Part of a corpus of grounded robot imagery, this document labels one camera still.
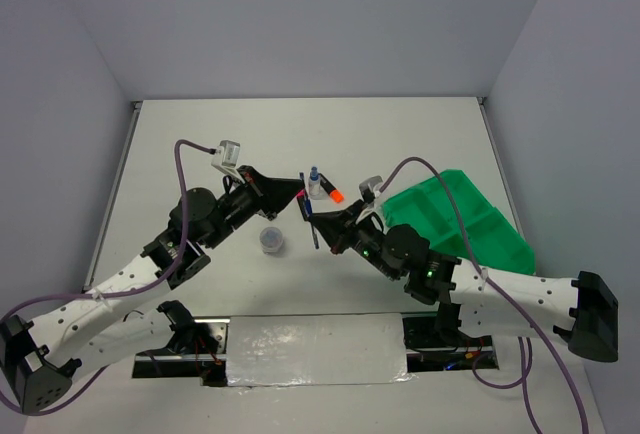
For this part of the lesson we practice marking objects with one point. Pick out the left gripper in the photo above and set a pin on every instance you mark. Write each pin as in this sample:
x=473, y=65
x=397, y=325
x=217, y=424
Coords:
x=280, y=191

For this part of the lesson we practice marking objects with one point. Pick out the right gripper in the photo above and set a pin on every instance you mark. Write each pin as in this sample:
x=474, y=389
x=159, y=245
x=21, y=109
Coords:
x=348, y=221

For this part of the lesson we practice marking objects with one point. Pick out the blue ballpoint pen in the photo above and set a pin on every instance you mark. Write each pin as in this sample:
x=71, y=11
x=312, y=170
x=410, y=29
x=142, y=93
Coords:
x=308, y=208

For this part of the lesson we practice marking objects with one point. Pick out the orange cap highlighter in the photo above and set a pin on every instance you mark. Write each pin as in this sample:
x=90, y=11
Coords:
x=333, y=193

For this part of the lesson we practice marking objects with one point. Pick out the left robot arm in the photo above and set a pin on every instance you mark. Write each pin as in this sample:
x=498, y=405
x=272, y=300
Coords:
x=42, y=357

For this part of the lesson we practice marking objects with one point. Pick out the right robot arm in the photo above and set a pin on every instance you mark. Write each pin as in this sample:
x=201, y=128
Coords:
x=474, y=302

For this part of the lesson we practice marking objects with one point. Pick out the pink cap highlighter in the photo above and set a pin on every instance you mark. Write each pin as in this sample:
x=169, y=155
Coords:
x=301, y=200

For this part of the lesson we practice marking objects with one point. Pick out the white glue bottle blue cap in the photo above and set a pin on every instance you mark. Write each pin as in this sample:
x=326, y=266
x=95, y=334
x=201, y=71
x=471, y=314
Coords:
x=314, y=183

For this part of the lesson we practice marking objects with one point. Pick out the clear jar of paper clips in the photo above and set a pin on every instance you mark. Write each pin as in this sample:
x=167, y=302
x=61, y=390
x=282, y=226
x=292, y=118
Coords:
x=271, y=240

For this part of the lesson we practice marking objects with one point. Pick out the silver tape strip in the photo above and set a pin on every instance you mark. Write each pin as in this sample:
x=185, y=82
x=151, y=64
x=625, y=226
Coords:
x=285, y=351

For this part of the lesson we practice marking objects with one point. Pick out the green plastic organizer tray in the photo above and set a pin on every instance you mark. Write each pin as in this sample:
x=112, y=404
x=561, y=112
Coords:
x=437, y=211

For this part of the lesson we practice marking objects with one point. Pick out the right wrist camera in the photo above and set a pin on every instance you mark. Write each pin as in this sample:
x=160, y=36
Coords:
x=370, y=189

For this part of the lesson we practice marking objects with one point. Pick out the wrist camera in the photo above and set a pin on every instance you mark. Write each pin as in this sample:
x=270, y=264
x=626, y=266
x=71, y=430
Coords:
x=370, y=189
x=225, y=157

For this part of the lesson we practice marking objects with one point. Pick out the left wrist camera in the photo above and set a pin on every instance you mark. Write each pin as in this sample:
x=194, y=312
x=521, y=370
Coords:
x=225, y=157

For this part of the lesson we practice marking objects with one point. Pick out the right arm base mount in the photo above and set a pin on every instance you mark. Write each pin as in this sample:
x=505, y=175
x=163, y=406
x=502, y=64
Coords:
x=429, y=351

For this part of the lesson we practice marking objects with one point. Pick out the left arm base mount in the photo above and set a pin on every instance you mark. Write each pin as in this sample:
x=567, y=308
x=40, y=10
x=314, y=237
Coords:
x=204, y=360

